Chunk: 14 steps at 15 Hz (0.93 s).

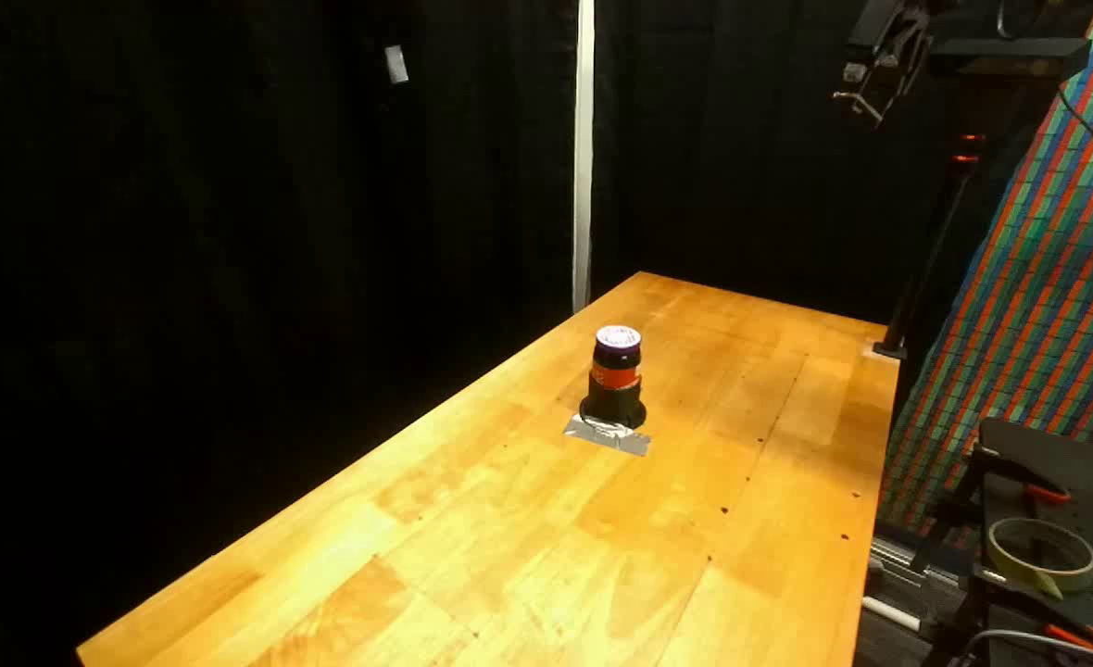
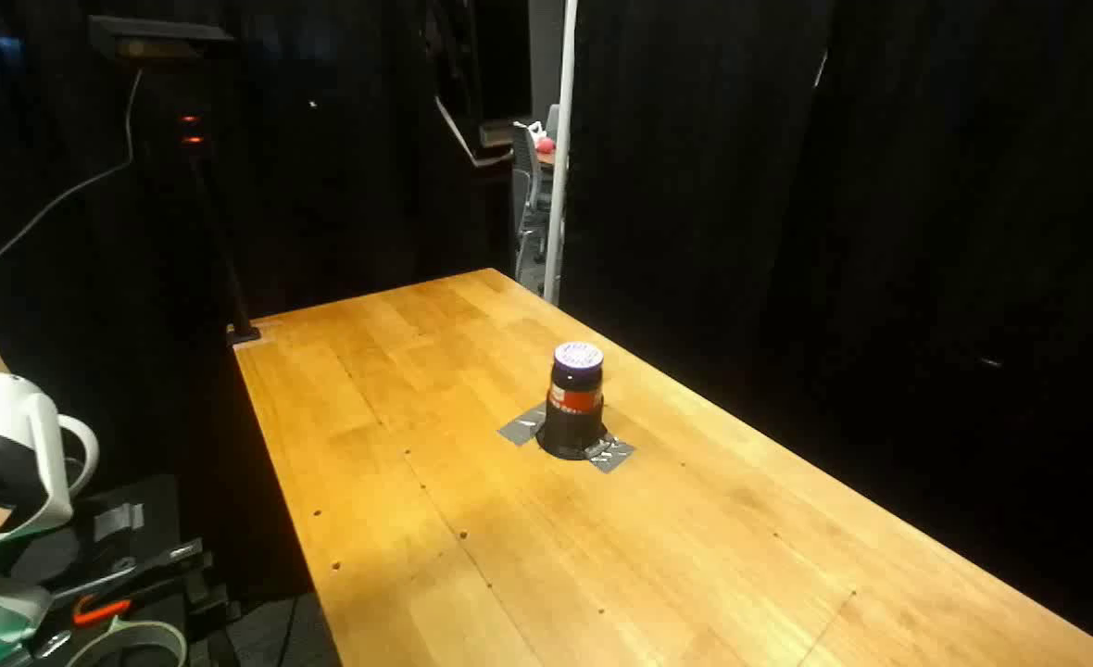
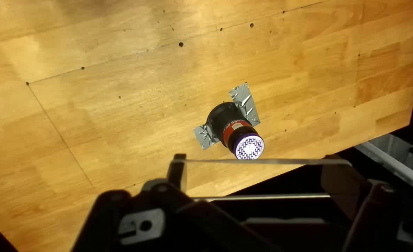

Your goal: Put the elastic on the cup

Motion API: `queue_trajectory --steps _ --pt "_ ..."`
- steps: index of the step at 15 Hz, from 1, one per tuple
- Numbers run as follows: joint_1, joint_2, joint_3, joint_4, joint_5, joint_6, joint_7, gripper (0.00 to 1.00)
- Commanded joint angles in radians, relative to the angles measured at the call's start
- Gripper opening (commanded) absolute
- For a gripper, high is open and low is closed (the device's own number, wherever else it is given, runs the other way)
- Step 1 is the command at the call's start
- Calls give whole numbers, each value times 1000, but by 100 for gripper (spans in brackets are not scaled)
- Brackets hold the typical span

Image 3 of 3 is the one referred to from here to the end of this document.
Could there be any small grey duct tape piece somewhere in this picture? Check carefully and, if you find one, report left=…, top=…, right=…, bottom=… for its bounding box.
left=193, top=124, right=221, bottom=152

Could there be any large grey duct tape piece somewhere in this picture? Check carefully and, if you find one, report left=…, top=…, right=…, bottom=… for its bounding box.
left=228, top=83, right=262, bottom=128

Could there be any grey metal frame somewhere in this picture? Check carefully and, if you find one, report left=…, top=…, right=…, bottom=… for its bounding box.
left=354, top=133, right=413, bottom=194

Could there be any black cup with red band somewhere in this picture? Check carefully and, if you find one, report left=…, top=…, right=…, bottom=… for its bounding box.
left=204, top=101, right=266, bottom=163

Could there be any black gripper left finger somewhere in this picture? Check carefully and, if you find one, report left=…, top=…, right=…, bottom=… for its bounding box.
left=167, top=153, right=189, bottom=194

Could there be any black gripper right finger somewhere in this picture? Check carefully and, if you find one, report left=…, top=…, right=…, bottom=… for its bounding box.
left=319, top=156, right=374, bottom=226

